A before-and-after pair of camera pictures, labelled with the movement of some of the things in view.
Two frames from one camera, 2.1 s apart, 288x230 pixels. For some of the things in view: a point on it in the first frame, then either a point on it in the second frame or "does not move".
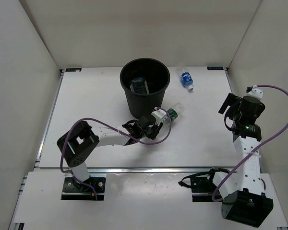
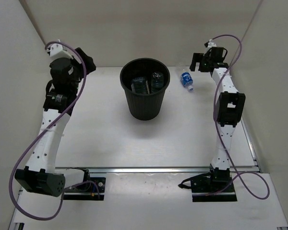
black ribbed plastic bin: (145, 80) does not move
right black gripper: (232, 101) → (197, 58)
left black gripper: (156, 131) → (88, 62)
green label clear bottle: (178, 109) → (157, 82)
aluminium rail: (162, 171) does not move
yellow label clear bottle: (139, 85) does not move
